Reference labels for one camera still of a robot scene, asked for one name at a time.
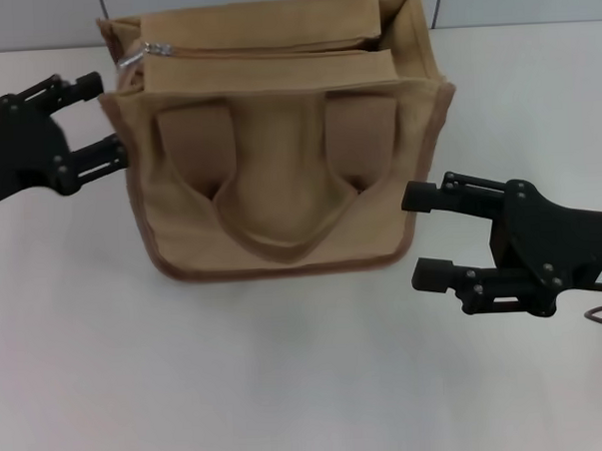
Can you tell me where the silver metal zipper pull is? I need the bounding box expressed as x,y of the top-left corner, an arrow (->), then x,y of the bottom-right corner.
115,38 -> 177,72

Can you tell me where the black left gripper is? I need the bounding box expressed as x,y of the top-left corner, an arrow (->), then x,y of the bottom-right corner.
0,68 -> 133,211

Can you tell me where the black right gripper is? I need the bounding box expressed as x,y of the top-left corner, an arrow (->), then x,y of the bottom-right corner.
399,164 -> 602,322

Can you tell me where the khaki canvas food bag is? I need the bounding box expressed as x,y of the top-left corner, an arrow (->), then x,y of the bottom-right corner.
94,0 -> 466,286

